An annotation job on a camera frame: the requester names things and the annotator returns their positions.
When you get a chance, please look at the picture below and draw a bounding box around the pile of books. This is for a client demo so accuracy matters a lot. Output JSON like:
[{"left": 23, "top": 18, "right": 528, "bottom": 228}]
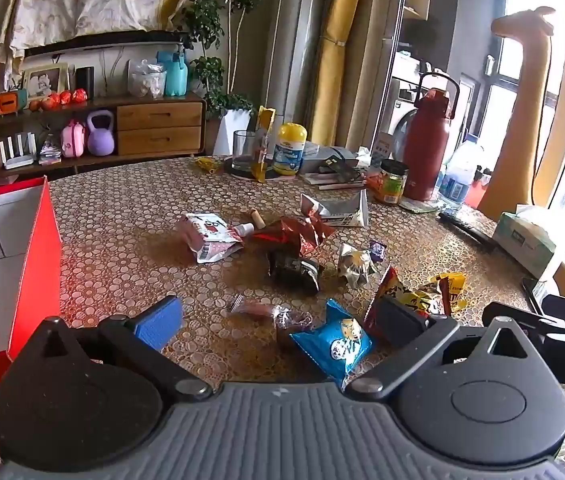
[{"left": 299, "top": 142, "right": 373, "bottom": 188}]

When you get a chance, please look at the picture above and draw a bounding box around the wooden TV cabinet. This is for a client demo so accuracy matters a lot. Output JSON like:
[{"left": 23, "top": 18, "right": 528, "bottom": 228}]
[{"left": 0, "top": 92, "right": 208, "bottom": 186}]

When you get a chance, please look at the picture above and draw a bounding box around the jar with black lid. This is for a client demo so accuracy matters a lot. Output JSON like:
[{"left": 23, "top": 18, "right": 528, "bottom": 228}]
[{"left": 379, "top": 159, "right": 410, "bottom": 205}]

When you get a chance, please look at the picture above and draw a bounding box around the teal bottle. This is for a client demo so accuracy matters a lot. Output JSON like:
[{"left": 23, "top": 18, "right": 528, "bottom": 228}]
[{"left": 156, "top": 44, "right": 189, "bottom": 97}]

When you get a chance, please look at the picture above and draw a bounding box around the tall green plant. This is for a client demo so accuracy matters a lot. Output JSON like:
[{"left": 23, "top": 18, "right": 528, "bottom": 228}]
[{"left": 180, "top": 0, "right": 269, "bottom": 117}]

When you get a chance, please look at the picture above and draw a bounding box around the orange radio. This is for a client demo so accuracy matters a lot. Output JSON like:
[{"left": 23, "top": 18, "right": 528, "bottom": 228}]
[{"left": 0, "top": 89, "right": 28, "bottom": 115}]

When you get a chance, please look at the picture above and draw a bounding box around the yellow-lidded white bottle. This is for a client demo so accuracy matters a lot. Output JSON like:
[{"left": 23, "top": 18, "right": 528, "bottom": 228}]
[{"left": 272, "top": 122, "right": 309, "bottom": 177}]

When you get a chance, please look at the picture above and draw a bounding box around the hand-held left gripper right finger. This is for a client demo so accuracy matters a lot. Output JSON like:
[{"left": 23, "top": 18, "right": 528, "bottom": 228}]
[{"left": 347, "top": 295, "right": 546, "bottom": 401}]

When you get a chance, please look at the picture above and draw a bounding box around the black remote control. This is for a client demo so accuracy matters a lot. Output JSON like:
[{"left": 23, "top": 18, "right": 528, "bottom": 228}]
[{"left": 437, "top": 210, "right": 498, "bottom": 252}]

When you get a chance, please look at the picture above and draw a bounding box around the photo frame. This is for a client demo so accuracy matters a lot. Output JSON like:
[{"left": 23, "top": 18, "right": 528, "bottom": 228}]
[{"left": 21, "top": 62, "right": 69, "bottom": 101}]

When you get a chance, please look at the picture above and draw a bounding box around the yellow curtain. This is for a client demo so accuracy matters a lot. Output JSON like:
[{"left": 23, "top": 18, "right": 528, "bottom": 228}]
[{"left": 310, "top": 0, "right": 368, "bottom": 146}]

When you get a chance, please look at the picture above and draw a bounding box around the dark snack packet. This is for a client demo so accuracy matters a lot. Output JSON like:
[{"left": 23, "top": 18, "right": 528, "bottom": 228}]
[{"left": 267, "top": 250, "right": 324, "bottom": 295}]

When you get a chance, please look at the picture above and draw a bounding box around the white planter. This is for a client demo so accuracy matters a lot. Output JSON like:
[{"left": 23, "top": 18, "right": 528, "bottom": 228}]
[{"left": 212, "top": 108, "right": 253, "bottom": 157}]

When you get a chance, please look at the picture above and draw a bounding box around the television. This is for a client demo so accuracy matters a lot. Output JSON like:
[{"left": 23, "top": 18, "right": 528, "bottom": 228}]
[{"left": 22, "top": 30, "right": 190, "bottom": 58}]

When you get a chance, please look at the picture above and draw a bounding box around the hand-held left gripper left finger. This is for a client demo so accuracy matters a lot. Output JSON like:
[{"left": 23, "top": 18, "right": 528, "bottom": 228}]
[{"left": 31, "top": 296, "right": 213, "bottom": 403}]

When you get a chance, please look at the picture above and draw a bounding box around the blue snack packet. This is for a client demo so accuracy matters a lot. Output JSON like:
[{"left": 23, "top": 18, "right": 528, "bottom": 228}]
[{"left": 290, "top": 299, "right": 376, "bottom": 392}]

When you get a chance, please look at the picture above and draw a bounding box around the white router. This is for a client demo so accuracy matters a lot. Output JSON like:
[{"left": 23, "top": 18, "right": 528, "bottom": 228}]
[{"left": 0, "top": 132, "right": 39, "bottom": 170}]

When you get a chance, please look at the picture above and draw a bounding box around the white card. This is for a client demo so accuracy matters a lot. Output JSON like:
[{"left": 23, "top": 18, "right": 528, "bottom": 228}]
[{"left": 371, "top": 132, "right": 398, "bottom": 166}]

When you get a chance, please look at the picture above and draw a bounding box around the clear plastic water bottle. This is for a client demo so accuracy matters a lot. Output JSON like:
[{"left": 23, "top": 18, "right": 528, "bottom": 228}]
[{"left": 437, "top": 135, "right": 486, "bottom": 211}]

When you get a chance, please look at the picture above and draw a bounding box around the red yellow snack packet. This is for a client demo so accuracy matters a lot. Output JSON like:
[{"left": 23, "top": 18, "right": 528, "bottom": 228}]
[{"left": 363, "top": 266, "right": 443, "bottom": 341}]

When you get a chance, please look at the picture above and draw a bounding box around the purple kettlebell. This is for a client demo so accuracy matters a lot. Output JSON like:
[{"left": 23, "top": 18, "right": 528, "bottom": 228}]
[{"left": 86, "top": 110, "right": 116, "bottom": 156}]

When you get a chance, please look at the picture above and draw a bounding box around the white pink spout pouch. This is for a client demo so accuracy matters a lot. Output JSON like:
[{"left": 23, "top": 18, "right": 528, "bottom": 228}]
[{"left": 176, "top": 212, "right": 256, "bottom": 264}]

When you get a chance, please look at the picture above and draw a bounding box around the clear plastic bag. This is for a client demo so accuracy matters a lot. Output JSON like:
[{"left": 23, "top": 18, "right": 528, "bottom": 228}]
[{"left": 127, "top": 58, "right": 167, "bottom": 98}]

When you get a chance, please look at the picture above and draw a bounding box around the silver white snack bag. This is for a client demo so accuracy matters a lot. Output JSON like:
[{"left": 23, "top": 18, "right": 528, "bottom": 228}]
[{"left": 300, "top": 188, "right": 371, "bottom": 228}]

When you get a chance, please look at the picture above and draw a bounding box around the brown clear-wrapped snack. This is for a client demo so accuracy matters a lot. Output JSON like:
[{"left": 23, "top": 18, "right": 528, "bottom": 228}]
[{"left": 222, "top": 295, "right": 316, "bottom": 348}]

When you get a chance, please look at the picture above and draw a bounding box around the red water bottle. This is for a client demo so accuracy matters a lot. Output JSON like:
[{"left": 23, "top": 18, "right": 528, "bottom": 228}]
[{"left": 403, "top": 72, "right": 461, "bottom": 201}]

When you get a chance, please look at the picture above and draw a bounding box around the stack of small books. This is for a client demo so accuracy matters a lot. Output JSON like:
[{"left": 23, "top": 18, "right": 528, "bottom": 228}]
[{"left": 38, "top": 135, "right": 63, "bottom": 166}]

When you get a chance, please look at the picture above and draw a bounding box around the tissue box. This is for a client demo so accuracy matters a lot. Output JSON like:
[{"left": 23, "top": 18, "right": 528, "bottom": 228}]
[{"left": 491, "top": 211, "right": 558, "bottom": 281}]

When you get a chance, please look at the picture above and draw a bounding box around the round black tray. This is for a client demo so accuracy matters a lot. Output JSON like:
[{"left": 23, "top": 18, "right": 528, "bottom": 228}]
[{"left": 223, "top": 157, "right": 298, "bottom": 181}]

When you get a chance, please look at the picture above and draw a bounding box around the washing machine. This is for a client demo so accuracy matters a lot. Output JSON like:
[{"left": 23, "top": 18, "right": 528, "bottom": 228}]
[{"left": 385, "top": 77, "right": 423, "bottom": 151}]

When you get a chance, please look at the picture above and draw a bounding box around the giraffe toy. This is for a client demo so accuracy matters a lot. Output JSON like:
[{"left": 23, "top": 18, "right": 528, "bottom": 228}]
[{"left": 477, "top": 6, "right": 565, "bottom": 221}]

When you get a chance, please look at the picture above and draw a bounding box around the red foil snack packet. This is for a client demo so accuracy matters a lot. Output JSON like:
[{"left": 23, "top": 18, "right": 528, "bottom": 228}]
[{"left": 252, "top": 215, "right": 336, "bottom": 258}]

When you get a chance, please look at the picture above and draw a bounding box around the glass cup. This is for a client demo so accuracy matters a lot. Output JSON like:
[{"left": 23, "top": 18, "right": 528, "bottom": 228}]
[{"left": 232, "top": 130, "right": 263, "bottom": 173}]

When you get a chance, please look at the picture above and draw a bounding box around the silver foil snack packet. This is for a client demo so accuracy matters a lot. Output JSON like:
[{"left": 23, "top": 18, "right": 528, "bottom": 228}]
[{"left": 337, "top": 242, "right": 378, "bottom": 288}]

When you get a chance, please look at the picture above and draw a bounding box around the standing air conditioner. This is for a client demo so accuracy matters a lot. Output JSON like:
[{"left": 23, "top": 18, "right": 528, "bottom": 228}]
[{"left": 262, "top": 0, "right": 336, "bottom": 146}]

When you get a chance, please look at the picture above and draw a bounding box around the black speaker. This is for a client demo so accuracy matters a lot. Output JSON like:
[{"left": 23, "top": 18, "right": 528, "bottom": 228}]
[{"left": 75, "top": 66, "right": 94, "bottom": 101}]

